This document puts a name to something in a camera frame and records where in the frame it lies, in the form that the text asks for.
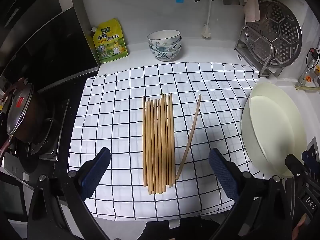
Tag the bunch of wooden chopsticks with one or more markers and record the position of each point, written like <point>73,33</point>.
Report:
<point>157,142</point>

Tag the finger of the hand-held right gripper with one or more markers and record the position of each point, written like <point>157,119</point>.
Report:
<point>293,165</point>
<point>309,157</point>

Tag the large cream plastic basin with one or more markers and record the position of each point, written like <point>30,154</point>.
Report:
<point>275,130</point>

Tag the white black checked cloth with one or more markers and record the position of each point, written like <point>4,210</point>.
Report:
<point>120,120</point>

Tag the dark pot with glass lid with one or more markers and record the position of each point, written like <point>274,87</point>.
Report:
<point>25,115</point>

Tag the person's right hand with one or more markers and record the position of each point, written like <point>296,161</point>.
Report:
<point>301,223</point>

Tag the black gas stove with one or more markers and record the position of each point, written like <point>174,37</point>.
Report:
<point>50,140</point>

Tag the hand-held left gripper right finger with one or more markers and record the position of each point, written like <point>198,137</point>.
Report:
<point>222,177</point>

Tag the perforated metal steamer plate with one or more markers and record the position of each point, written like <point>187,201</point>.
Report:
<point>282,30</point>

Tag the yellow green seasoning pouch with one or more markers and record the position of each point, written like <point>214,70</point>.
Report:
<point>110,45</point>

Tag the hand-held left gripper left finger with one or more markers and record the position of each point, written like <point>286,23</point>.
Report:
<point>96,170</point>

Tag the blue floral ceramic bowl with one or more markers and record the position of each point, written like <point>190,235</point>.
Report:
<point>165,47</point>
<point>163,35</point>
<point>165,54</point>

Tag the pink hanging cloth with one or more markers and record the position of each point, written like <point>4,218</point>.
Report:
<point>251,7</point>

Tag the bent wooden chopstick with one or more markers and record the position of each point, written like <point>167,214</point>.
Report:
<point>189,140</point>

